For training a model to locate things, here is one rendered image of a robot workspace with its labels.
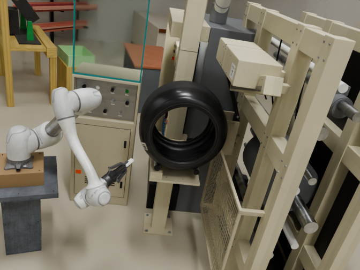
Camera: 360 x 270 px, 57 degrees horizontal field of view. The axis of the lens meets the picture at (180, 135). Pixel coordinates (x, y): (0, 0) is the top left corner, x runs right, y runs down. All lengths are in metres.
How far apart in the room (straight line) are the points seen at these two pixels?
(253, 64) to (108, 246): 1.94
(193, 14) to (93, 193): 1.32
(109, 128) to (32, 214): 0.91
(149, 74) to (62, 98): 3.28
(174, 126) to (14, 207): 1.30
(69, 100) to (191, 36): 0.94
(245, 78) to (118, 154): 1.59
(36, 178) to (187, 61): 1.34
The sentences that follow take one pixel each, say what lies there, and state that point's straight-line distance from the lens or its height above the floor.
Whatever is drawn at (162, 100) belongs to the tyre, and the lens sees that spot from 2.08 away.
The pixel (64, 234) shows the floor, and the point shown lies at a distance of 3.09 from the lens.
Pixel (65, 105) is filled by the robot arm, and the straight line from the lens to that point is 1.98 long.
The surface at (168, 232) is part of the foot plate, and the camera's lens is 3.14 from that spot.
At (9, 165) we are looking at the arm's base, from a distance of 2.55.
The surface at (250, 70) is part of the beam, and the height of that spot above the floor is 1.73.
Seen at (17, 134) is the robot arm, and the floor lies 1.01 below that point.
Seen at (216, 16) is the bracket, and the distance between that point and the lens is 2.92.
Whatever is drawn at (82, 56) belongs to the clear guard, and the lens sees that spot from 2.78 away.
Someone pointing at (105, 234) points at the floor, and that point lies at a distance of 3.08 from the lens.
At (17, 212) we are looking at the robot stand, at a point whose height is 0.41.
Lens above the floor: 2.15
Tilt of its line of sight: 26 degrees down
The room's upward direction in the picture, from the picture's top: 10 degrees clockwise
